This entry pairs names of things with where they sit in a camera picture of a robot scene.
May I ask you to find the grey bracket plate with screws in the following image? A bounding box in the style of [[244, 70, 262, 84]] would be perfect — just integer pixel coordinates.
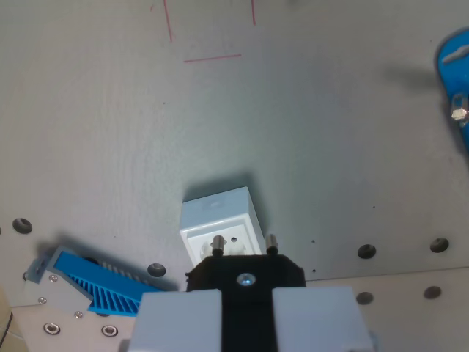
[[23, 245, 95, 313]]

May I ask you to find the white wall socket box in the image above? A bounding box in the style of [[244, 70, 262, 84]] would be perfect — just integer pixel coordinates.
[[178, 186, 267, 271]]

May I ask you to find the silver hex bolt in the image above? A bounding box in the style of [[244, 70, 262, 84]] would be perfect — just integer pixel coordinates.
[[450, 92, 469, 122]]

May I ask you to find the blue plastic fixture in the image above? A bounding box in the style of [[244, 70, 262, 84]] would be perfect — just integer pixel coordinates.
[[434, 26, 469, 152]]

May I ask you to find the blue ribbed wedge fixture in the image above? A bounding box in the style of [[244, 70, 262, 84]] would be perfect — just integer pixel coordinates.
[[50, 250, 177, 317]]

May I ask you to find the black two-pin power plug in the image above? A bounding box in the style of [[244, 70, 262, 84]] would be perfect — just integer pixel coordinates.
[[185, 233, 307, 352]]

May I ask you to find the beige rounded object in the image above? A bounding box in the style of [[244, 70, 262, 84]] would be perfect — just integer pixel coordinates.
[[0, 284, 14, 340]]

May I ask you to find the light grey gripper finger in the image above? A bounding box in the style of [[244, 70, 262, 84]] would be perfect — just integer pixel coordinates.
[[120, 288, 224, 352], [272, 285, 380, 352]]

